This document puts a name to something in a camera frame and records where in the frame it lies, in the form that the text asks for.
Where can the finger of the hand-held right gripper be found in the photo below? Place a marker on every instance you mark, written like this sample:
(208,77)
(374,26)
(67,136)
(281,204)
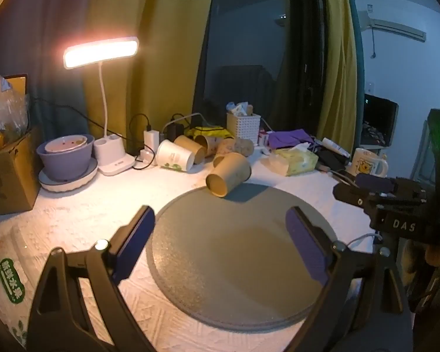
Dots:
(354,195)
(374,182)

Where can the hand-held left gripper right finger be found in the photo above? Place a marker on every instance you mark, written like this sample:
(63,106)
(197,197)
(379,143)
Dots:
(308,244)

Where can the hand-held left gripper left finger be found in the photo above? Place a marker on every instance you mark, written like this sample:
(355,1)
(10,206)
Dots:
(130,249)

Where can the plain brown paper cup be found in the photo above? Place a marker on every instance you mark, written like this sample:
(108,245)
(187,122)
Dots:
(233,172)

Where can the white paper cup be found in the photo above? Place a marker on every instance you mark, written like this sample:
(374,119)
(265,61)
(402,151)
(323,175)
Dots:
(172,156)

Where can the patterned brown paper cup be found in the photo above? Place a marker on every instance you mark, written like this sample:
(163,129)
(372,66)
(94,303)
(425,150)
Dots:
(238,146)

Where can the small brown paper cup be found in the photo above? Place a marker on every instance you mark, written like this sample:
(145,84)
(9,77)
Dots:
(218,160)

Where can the person's right hand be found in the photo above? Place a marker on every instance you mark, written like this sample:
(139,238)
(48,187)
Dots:
(420,255)

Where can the white cartoon mug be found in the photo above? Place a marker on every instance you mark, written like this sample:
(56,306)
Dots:
(365,163)

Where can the black wallet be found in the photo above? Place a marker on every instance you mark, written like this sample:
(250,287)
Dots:
(332,159)

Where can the white tube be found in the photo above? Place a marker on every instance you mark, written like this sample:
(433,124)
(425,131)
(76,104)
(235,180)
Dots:
(335,146)

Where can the black monitor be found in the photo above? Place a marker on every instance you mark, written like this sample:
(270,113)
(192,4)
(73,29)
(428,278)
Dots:
(379,117)

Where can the yellow tissue pack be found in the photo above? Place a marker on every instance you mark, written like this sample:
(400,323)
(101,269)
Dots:
(297,161)

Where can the round grey mat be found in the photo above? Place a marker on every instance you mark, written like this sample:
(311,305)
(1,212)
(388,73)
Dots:
(234,256)

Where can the white plate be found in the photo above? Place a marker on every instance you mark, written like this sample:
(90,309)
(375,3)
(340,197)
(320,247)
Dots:
(84,178)

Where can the purple cloth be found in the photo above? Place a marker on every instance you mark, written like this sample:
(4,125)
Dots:
(289,139)

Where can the white plug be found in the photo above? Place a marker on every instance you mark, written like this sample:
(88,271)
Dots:
(146,156)

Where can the small red white box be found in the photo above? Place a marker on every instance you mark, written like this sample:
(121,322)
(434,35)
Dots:
(264,137)

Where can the purple bowl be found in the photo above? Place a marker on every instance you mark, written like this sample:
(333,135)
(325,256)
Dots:
(64,165)

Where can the white power adapter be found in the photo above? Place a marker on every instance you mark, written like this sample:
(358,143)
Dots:
(151,141)

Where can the pale pink bowl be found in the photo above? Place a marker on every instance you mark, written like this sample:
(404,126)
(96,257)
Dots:
(66,145)

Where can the narrow yellow curtain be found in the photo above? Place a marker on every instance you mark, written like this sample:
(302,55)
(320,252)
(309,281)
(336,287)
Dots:
(339,62)

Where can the white bag with green label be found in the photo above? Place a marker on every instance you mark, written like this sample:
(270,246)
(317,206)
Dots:
(9,282)

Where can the black power adapter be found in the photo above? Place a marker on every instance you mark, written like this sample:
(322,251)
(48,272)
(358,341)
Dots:
(175,132)

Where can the white lattice basket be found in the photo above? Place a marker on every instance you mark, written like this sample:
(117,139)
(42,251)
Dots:
(244,128)

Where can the cardboard box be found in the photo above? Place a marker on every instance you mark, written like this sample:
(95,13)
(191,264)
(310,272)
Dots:
(7,179)

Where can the yellow packet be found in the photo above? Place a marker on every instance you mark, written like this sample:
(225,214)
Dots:
(209,132)

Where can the white air conditioner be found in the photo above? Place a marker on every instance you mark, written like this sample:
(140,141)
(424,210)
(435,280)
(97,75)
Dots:
(392,25)

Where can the clear plastic bag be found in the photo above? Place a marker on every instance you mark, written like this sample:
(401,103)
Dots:
(3,117)

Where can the white desk lamp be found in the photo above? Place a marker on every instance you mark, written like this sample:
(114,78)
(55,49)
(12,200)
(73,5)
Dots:
(101,49)

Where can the wide yellow curtain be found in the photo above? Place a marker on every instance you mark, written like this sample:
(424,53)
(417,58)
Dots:
(157,14)

